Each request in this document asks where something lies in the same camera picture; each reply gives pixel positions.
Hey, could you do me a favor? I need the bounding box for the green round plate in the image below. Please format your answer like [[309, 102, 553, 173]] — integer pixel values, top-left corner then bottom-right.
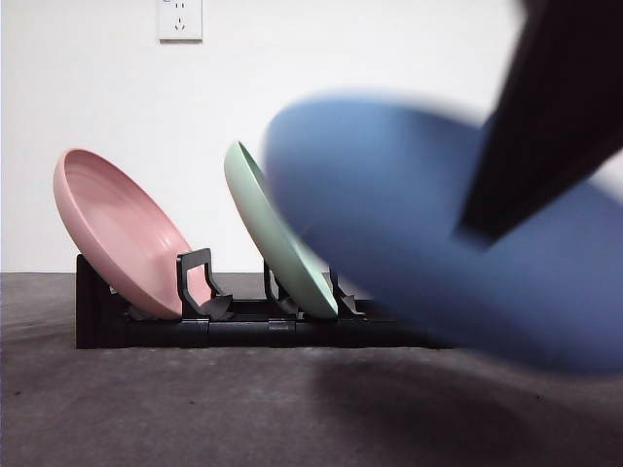
[[223, 140, 340, 320]]

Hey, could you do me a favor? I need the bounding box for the pink round plate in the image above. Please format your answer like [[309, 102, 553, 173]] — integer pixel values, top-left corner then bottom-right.
[[53, 147, 218, 322]]

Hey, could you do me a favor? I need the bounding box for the black plastic dish rack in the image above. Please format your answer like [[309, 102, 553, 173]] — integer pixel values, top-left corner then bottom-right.
[[76, 247, 458, 350]]

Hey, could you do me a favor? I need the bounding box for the blue round plate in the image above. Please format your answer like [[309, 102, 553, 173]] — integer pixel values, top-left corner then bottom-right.
[[260, 87, 623, 376]]

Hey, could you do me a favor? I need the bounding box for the white wall socket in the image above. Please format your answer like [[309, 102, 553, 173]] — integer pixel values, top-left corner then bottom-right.
[[159, 0, 204, 44]]

